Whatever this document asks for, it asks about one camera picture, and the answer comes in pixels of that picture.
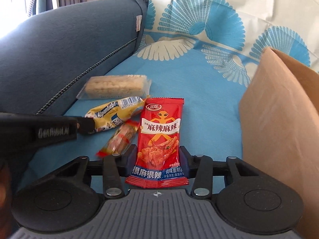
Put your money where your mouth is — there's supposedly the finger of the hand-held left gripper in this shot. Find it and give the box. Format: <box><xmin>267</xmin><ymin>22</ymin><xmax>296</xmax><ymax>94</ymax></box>
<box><xmin>75</xmin><ymin>116</ymin><xmax>96</xmax><ymax>135</ymax></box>

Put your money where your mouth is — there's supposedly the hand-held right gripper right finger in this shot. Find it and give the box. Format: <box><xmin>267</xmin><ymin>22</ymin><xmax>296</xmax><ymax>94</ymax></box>
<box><xmin>179</xmin><ymin>146</ymin><xmax>250</xmax><ymax>197</ymax></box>

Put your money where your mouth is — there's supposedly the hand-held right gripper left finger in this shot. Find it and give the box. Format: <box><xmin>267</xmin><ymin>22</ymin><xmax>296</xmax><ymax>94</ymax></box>
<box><xmin>63</xmin><ymin>146</ymin><xmax>137</xmax><ymax>199</ymax></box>

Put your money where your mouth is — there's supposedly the yellow candy packet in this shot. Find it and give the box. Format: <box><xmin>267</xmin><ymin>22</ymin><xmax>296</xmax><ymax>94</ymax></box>
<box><xmin>84</xmin><ymin>96</ymin><xmax>145</xmax><ymax>133</ymax></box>

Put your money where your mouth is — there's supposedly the red spicy snack packet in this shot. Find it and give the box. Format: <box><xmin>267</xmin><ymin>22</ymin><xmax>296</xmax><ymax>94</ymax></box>
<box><xmin>125</xmin><ymin>97</ymin><xmax>190</xmax><ymax>189</ymax></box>

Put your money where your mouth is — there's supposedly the brown cardboard box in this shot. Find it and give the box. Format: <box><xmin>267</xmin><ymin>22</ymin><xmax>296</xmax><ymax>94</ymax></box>
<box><xmin>239</xmin><ymin>47</ymin><xmax>319</xmax><ymax>239</ymax></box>

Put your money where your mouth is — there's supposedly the clear red-ended sausage packet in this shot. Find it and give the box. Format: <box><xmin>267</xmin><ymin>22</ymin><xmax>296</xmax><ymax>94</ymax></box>
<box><xmin>97</xmin><ymin>119</ymin><xmax>140</xmax><ymax>158</ymax></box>

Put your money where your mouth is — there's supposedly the beige wafer bar packet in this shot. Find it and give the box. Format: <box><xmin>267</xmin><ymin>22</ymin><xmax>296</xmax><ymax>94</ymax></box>
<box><xmin>76</xmin><ymin>76</ymin><xmax>152</xmax><ymax>100</ymax></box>

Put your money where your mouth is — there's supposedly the blue and cream printed sheet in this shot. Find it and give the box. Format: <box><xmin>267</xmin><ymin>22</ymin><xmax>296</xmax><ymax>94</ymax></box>
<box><xmin>24</xmin><ymin>0</ymin><xmax>319</xmax><ymax>198</ymax></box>

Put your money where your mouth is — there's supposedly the blue-grey sofa armrest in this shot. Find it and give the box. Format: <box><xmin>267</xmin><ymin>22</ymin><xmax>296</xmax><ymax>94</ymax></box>
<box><xmin>0</xmin><ymin>0</ymin><xmax>147</xmax><ymax>160</ymax></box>

